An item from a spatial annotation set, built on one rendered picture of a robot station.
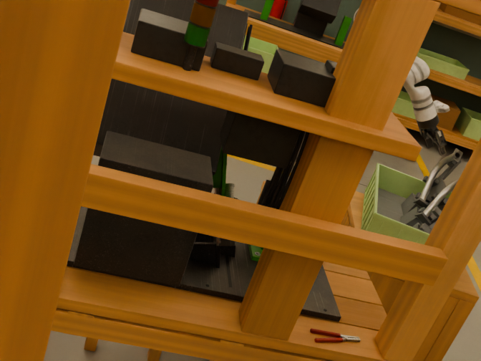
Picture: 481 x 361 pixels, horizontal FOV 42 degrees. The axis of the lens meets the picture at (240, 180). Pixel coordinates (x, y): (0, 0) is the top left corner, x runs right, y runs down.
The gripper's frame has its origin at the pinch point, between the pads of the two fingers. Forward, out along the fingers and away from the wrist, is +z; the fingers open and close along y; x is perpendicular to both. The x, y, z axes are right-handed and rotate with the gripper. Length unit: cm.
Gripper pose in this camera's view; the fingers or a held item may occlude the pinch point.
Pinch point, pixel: (436, 149)
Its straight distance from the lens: 238.9
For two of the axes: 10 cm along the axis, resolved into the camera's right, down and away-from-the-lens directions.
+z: 3.8, 8.2, 4.2
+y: 2.2, 3.6, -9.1
